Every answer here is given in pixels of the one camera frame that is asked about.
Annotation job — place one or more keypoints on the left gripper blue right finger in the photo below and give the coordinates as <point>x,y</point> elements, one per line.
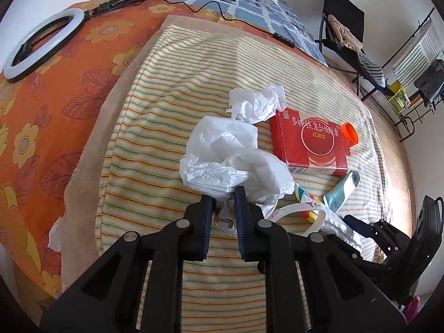
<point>248,215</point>

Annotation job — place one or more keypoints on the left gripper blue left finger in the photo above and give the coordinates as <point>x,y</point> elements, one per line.
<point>197,237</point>

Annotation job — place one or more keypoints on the white plastic bag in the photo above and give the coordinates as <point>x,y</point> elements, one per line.
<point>222,154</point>

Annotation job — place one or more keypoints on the light blue sachet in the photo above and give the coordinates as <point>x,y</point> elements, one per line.
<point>337,197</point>

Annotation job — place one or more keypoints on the white wristband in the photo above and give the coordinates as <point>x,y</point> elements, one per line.
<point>311,211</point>

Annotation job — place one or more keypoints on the red medicine box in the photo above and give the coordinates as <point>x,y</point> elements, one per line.
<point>309,144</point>

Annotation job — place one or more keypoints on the crumpled white tissue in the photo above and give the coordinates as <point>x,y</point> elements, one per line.
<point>255,106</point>

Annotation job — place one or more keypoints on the beige blanket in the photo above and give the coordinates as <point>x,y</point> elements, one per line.
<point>77,236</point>

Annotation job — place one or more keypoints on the orange plastic cap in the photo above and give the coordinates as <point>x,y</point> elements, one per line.
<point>350,134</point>

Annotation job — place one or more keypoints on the striped yellow towel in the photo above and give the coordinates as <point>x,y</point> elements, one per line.
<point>186,76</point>

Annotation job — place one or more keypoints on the black clothes rack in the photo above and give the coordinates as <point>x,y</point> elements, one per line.
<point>403,124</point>

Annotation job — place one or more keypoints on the yellow crate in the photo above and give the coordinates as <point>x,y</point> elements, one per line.
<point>400,100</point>

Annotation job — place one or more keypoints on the dark hanging jacket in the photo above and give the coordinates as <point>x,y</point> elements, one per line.
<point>430,83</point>

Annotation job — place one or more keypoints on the orange floral bedsheet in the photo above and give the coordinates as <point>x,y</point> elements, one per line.
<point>47,119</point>

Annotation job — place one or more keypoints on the black folding chair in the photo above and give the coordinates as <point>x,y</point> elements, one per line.
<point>353,18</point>

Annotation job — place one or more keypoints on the striped shirt on chair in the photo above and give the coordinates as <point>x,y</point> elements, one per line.
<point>373,70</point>

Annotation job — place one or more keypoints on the blue checkered mattress sheet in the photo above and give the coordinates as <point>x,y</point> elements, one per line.
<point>276,17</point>

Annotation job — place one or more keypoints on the pink clothes on chair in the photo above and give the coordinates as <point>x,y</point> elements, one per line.
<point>342,35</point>

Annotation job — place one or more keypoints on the green striped hanging towel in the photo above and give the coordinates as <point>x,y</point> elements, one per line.
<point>418,55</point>

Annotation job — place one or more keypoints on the black ring light stand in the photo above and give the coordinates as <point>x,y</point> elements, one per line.
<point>110,5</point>

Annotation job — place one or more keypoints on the white ring light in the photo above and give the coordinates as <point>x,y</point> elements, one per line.
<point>42,42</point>

